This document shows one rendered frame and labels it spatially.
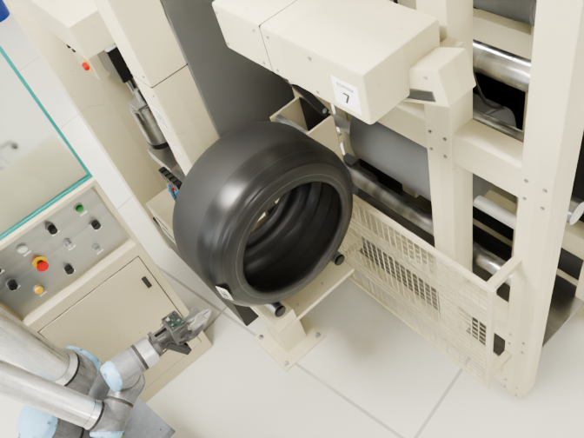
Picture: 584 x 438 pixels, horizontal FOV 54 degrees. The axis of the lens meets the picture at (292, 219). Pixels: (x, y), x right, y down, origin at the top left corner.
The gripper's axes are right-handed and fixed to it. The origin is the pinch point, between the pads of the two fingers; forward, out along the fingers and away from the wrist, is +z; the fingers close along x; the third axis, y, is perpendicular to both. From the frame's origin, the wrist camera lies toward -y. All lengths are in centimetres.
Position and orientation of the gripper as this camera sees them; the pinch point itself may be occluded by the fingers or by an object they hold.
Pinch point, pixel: (208, 314)
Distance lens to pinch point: 194.1
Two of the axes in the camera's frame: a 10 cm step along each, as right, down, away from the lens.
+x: -6.2, -4.9, 6.1
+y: -1.4, -7.0, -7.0
